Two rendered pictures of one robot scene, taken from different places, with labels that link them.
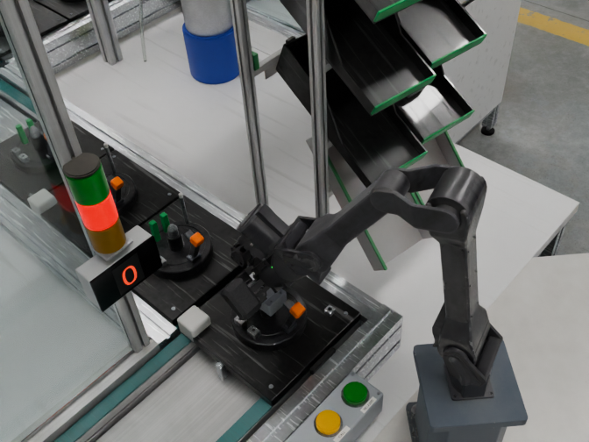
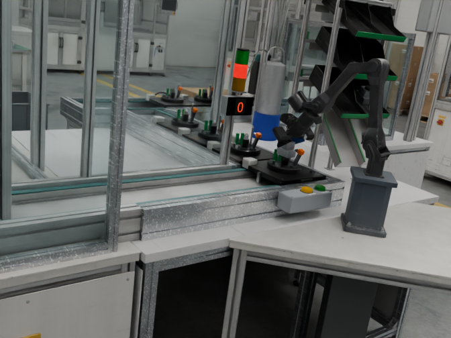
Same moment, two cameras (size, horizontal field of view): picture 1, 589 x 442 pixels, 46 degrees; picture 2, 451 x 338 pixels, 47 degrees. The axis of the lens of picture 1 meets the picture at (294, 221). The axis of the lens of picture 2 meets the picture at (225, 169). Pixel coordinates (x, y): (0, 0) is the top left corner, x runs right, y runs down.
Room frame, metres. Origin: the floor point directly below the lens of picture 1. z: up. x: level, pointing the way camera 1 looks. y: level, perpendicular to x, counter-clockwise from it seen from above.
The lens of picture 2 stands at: (-1.25, 0.08, 1.54)
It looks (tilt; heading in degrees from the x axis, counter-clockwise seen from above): 17 degrees down; 6
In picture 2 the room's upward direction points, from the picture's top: 7 degrees clockwise
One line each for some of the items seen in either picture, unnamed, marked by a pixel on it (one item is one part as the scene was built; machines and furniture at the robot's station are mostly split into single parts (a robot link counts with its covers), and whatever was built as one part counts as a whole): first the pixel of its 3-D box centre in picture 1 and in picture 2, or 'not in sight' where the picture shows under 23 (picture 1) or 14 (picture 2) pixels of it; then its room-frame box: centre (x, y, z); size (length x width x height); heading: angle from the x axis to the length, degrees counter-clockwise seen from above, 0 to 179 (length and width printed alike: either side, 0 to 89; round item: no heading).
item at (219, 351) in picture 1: (269, 321); (283, 171); (0.77, 0.06, 0.96); 0.24 x 0.24 x 0.02; 45
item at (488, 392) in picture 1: (470, 368); (375, 165); (0.56, -0.25, 1.09); 0.07 x 0.07 x 0.06; 0
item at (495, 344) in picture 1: (472, 348); (377, 149); (0.56, -0.24, 1.15); 0.09 x 0.07 x 0.06; 149
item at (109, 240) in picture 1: (105, 231); (238, 84); (0.72, 0.28, 1.28); 0.05 x 0.05 x 0.05
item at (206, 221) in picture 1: (174, 238); (245, 141); (0.95, 0.24, 1.01); 0.24 x 0.24 x 0.13; 45
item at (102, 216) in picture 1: (96, 206); (240, 70); (0.72, 0.28, 1.33); 0.05 x 0.05 x 0.05
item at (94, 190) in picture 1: (87, 181); (241, 57); (0.72, 0.28, 1.38); 0.05 x 0.05 x 0.05
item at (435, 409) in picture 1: (460, 412); (368, 200); (0.56, -0.25, 0.96); 0.15 x 0.15 x 0.20; 0
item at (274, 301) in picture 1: (260, 285); (285, 146); (0.78, 0.07, 1.06); 0.08 x 0.04 x 0.07; 45
